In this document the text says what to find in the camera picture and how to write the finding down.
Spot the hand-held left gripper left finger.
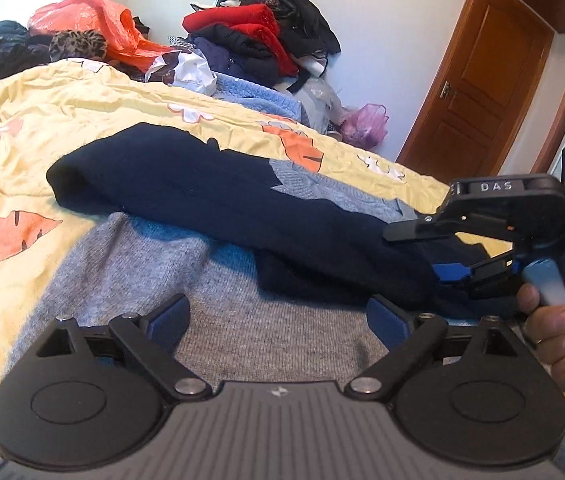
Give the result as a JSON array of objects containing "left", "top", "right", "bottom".
[{"left": 36, "top": 294, "right": 213, "bottom": 402}]

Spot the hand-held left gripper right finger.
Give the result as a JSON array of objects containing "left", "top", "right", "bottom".
[{"left": 345, "top": 295, "right": 528, "bottom": 403}]

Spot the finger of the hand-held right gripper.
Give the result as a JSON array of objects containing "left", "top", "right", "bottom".
[
  {"left": 383, "top": 212, "right": 515, "bottom": 242},
  {"left": 432, "top": 252, "right": 523, "bottom": 298}
]

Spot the grey and navy sweater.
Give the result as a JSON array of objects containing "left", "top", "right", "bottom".
[{"left": 0, "top": 122, "right": 565, "bottom": 480}]

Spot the person's right hand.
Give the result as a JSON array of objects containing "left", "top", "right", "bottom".
[{"left": 516, "top": 255, "right": 565, "bottom": 397}]

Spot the pink plastic bag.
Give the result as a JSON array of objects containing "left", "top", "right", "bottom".
[{"left": 339, "top": 103, "right": 389, "bottom": 148}]

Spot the brown wooden door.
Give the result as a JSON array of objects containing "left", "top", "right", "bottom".
[{"left": 397, "top": 0, "right": 555, "bottom": 181}]

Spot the clear plastic bag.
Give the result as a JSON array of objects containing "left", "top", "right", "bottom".
[{"left": 289, "top": 77, "right": 348, "bottom": 133}]

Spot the yellow floral bedsheet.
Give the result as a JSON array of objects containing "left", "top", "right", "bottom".
[{"left": 0, "top": 57, "right": 513, "bottom": 466}]

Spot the black garment pile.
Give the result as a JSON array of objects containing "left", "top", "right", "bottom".
[{"left": 232, "top": 0, "right": 342, "bottom": 58}]

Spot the navy garment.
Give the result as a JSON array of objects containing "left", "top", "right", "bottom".
[{"left": 190, "top": 27, "right": 283, "bottom": 78}]

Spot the white printed plastic bag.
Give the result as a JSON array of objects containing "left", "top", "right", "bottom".
[{"left": 145, "top": 47, "right": 218, "bottom": 96}]

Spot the red garment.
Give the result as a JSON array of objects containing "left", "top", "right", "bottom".
[{"left": 182, "top": 4, "right": 299, "bottom": 78}]

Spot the leopard print cloth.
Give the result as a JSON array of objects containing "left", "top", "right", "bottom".
[{"left": 48, "top": 30, "right": 109, "bottom": 61}]

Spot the orange plastic bag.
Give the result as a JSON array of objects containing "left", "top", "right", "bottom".
[{"left": 27, "top": 0, "right": 176, "bottom": 68}]

